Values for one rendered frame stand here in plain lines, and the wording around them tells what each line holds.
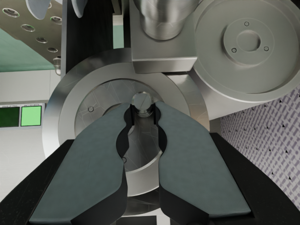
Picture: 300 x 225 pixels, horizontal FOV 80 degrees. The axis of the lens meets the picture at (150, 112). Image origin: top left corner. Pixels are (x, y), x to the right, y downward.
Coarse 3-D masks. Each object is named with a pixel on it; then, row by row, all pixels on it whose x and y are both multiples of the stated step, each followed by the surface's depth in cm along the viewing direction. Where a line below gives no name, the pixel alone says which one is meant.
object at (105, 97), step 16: (112, 80) 14; (128, 80) 14; (96, 96) 14; (112, 96) 14; (128, 96) 14; (160, 96) 14; (80, 112) 14; (96, 112) 14; (80, 128) 14; (144, 128) 14; (144, 144) 14; (128, 160) 13; (144, 160) 13
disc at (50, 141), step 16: (128, 48) 17; (80, 64) 17; (96, 64) 17; (64, 80) 16; (176, 80) 16; (192, 80) 16; (64, 96) 16; (192, 96) 16; (48, 112) 16; (192, 112) 16; (48, 128) 16; (208, 128) 16; (48, 144) 16; (128, 208) 15; (144, 208) 15
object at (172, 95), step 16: (112, 64) 16; (128, 64) 16; (80, 80) 16; (96, 80) 16; (144, 80) 16; (160, 80) 16; (80, 96) 16; (176, 96) 16; (64, 112) 16; (64, 128) 15; (128, 176) 15; (144, 176) 15; (128, 192) 15; (144, 192) 15
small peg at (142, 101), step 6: (138, 96) 11; (144, 96) 11; (150, 96) 11; (132, 102) 11; (138, 102) 11; (144, 102) 11; (150, 102) 11; (138, 108) 11; (144, 108) 11; (150, 108) 11; (138, 114) 13; (144, 114) 12; (150, 114) 13
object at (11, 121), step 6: (0, 108) 49; (6, 108) 49; (12, 108) 49; (18, 108) 49; (0, 114) 49; (6, 114) 49; (12, 114) 49; (0, 120) 49; (6, 120) 49; (12, 120) 49; (0, 126) 48
